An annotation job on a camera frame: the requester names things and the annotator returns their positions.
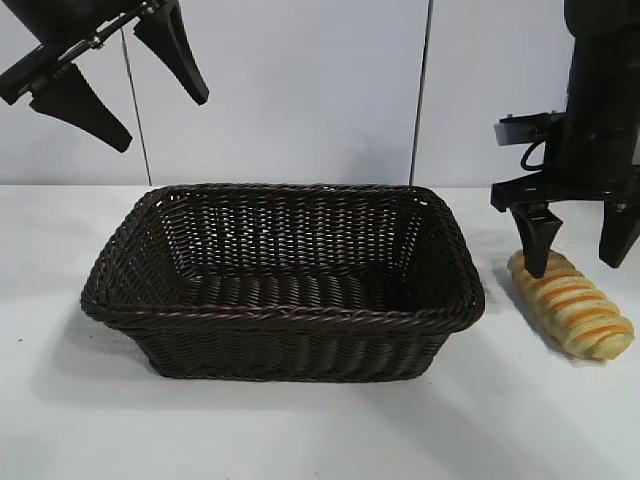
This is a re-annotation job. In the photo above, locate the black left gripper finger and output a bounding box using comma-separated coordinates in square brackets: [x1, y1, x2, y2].
[132, 0, 210, 107]
[28, 64, 134, 154]

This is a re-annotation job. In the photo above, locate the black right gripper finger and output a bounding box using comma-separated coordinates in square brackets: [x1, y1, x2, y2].
[597, 197, 640, 269]
[509, 204, 564, 280]

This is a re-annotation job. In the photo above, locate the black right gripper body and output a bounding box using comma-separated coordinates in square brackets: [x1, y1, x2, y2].
[489, 107, 640, 214]

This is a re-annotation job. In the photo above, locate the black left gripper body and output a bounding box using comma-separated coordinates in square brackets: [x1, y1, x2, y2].
[0, 0, 154, 107]

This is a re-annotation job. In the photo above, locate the long striped bread loaf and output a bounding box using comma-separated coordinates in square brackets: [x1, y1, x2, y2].
[507, 249, 635, 361]

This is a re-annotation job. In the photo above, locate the dark brown wicker basket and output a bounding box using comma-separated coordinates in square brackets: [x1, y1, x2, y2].
[78, 182, 485, 384]

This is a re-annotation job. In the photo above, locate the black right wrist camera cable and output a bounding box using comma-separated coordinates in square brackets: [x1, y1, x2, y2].
[519, 141, 550, 174]

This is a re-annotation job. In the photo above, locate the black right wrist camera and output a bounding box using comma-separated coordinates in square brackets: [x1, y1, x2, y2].
[493, 112, 567, 148]

